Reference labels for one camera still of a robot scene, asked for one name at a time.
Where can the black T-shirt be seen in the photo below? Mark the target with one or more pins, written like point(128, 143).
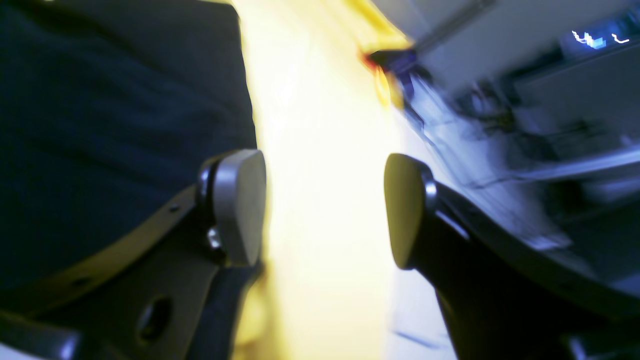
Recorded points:
point(108, 109)

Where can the yellow table cloth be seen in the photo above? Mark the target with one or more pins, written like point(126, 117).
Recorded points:
point(325, 125)

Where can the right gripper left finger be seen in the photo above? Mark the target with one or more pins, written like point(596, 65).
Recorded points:
point(142, 297)

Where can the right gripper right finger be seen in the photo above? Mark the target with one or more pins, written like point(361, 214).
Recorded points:
point(500, 299)

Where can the red blue table clamp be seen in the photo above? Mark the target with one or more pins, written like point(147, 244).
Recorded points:
point(393, 70)

